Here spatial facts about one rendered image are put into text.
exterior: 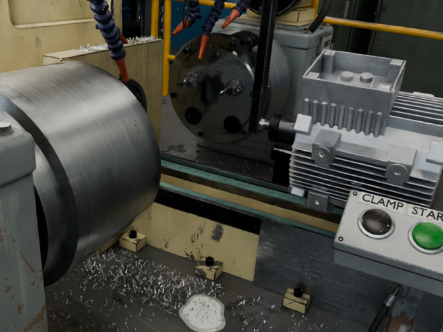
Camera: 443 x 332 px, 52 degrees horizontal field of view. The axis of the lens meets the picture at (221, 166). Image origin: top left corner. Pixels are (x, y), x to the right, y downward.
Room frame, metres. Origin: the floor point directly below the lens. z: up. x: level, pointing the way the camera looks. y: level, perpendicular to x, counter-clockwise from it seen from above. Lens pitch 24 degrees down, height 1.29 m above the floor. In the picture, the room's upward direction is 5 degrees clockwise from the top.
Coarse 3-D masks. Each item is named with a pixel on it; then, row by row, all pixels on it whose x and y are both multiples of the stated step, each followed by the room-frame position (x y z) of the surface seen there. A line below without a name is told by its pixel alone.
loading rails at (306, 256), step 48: (192, 192) 0.73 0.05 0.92; (240, 192) 0.77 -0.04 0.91; (288, 192) 0.76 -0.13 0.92; (144, 240) 0.72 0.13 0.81; (192, 240) 0.69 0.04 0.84; (240, 240) 0.65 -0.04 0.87; (288, 240) 0.61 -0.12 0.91; (288, 288) 0.61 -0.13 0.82; (336, 288) 0.58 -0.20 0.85; (384, 288) 0.55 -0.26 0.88
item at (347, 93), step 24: (312, 72) 0.64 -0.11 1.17; (336, 72) 0.70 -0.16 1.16; (360, 72) 0.69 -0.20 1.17; (384, 72) 0.67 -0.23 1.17; (312, 96) 0.62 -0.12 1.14; (336, 96) 0.61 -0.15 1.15; (360, 96) 0.59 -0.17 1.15; (384, 96) 0.58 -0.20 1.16; (336, 120) 0.62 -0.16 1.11; (360, 120) 0.60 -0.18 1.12; (384, 120) 0.59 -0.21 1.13
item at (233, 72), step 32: (224, 32) 1.01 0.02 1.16; (256, 32) 1.10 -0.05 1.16; (192, 64) 1.01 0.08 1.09; (224, 64) 0.98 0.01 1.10; (288, 64) 1.09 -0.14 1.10; (192, 96) 1.01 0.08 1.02; (224, 96) 0.98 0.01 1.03; (288, 96) 1.09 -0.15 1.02; (192, 128) 1.01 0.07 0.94; (224, 128) 0.98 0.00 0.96
